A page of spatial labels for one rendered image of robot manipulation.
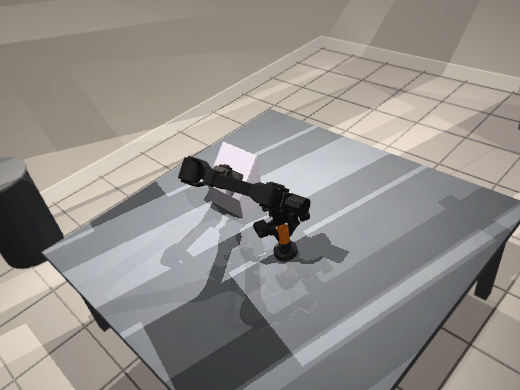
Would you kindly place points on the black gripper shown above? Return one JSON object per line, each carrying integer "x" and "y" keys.
{"x": 264, "y": 229}

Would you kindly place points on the orange tapered knob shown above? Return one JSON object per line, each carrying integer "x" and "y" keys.
{"x": 283, "y": 231}

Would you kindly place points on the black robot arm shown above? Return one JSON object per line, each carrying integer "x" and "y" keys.
{"x": 271, "y": 196}

